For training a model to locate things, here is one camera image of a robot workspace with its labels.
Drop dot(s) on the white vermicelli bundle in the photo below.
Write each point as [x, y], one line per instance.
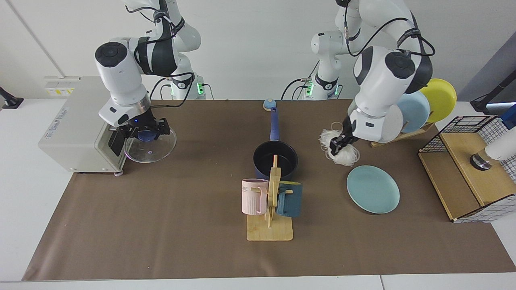
[346, 159]

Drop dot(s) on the glass lid with blue knob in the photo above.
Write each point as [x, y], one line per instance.
[155, 151]

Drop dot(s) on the white plate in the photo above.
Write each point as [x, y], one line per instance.
[397, 125]

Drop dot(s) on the teal plate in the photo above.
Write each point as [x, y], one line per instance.
[373, 189]

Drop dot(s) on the wooden plate rack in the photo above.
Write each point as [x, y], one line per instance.
[403, 137]

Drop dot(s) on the light blue plate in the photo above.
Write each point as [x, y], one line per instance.
[415, 110]

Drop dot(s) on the yellow plate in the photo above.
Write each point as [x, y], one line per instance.
[443, 98]

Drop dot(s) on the dark teal cup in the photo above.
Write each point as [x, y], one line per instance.
[290, 201]

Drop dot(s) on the pale toaster oven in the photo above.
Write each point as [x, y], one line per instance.
[72, 133]

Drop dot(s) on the small blue round thing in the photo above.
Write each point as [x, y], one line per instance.
[269, 104]

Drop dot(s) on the pink ribbed cup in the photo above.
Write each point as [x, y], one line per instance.
[252, 199]

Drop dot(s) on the brown table cloth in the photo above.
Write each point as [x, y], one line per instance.
[161, 225]

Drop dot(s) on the wooden cup stand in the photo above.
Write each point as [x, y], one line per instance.
[270, 231]

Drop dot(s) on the blue object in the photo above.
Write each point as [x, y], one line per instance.
[508, 117]

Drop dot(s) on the white wall socket strip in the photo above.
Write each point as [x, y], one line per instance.
[60, 86]

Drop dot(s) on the black clamp mount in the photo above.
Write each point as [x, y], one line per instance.
[8, 100]

